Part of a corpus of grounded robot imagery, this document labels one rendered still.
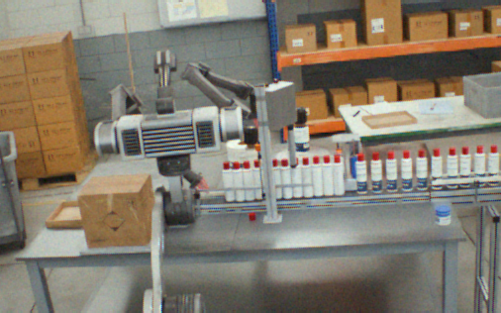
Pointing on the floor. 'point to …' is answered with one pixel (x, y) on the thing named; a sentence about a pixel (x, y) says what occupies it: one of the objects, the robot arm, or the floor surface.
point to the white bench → (429, 124)
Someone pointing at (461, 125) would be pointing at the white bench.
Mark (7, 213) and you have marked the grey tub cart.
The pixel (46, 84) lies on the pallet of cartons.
